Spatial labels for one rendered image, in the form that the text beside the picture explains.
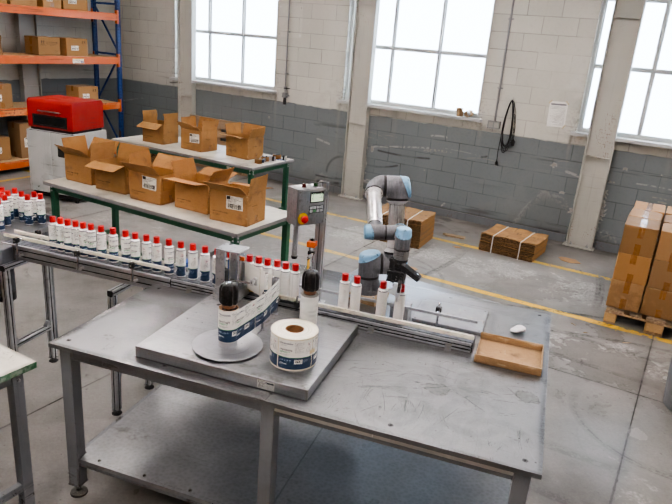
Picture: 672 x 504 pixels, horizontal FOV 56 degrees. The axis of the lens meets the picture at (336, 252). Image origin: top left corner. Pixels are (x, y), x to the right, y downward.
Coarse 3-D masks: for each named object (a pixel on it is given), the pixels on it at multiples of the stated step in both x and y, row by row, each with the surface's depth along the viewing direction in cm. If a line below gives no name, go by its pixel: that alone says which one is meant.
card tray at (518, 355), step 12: (492, 336) 312; (504, 336) 310; (480, 348) 303; (492, 348) 304; (504, 348) 305; (516, 348) 306; (528, 348) 307; (540, 348) 305; (480, 360) 290; (492, 360) 288; (504, 360) 286; (516, 360) 294; (528, 360) 295; (540, 360) 296; (528, 372) 284; (540, 372) 282
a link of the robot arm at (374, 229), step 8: (376, 176) 337; (368, 184) 333; (376, 184) 331; (368, 192) 329; (376, 192) 327; (368, 200) 324; (376, 200) 322; (368, 208) 320; (376, 208) 317; (368, 216) 315; (376, 216) 312; (368, 224) 308; (376, 224) 307; (368, 232) 305; (376, 232) 305; (384, 232) 305
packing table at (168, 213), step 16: (64, 192) 556; (80, 192) 537; (96, 192) 538; (112, 192) 542; (112, 208) 629; (128, 208) 519; (144, 208) 504; (160, 208) 507; (176, 208) 511; (272, 208) 533; (112, 224) 635; (176, 224) 495; (192, 224) 479; (208, 224) 476; (224, 224) 480; (256, 224) 486; (272, 224) 496; (288, 224) 524; (96, 240) 603; (240, 240) 473; (288, 240) 530; (288, 256) 536
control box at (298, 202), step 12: (288, 192) 316; (300, 192) 309; (324, 192) 318; (288, 204) 318; (300, 204) 312; (312, 204) 316; (324, 204) 320; (288, 216) 319; (300, 216) 314; (312, 216) 318
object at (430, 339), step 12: (180, 288) 344; (192, 288) 341; (204, 288) 338; (252, 300) 330; (324, 312) 318; (360, 324) 313; (372, 324) 311; (384, 324) 310; (396, 336) 309; (408, 336) 307; (420, 336) 305; (432, 336) 302; (456, 348) 300; (468, 348) 298
